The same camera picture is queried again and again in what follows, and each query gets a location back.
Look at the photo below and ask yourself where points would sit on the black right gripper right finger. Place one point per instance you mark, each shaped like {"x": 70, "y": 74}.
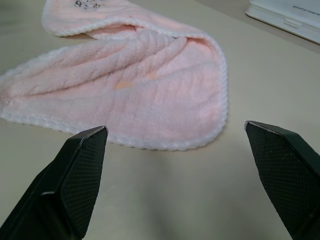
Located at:
{"x": 290, "y": 170}

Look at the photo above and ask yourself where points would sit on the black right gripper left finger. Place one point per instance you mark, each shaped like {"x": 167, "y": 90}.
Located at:
{"x": 62, "y": 190}

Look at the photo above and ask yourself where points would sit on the pink fluffy towel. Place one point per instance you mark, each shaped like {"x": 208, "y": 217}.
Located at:
{"x": 130, "y": 95}

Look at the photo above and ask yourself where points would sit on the white plastic box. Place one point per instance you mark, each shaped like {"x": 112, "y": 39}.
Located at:
{"x": 287, "y": 17}

